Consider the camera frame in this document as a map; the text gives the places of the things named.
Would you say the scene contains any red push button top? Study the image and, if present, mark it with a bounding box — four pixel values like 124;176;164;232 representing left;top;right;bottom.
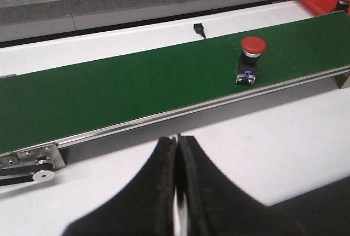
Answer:
235;36;267;85

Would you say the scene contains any red mushroom push button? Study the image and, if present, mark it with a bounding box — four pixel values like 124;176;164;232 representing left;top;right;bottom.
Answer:
331;0;349;13

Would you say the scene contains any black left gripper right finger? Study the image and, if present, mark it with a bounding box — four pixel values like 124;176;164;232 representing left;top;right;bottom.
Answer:
177;136;349;235

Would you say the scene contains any green conveyor belt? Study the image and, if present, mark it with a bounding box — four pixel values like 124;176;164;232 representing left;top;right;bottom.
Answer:
1;12;349;152

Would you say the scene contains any aluminium conveyor side rail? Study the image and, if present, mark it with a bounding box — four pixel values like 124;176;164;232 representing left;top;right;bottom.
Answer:
54;65;349;148

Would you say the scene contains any steel conveyor support bracket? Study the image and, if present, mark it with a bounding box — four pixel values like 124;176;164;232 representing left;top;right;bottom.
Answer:
336;72;350;89

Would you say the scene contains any black drive belt with pulleys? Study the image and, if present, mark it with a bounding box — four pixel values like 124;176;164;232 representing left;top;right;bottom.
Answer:
1;160;55;186

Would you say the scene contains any steel motor mount plate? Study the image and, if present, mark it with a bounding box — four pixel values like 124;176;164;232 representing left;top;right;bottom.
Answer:
1;143;66;169

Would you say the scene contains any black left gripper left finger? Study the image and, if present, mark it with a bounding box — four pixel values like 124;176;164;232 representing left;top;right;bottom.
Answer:
64;137;177;235

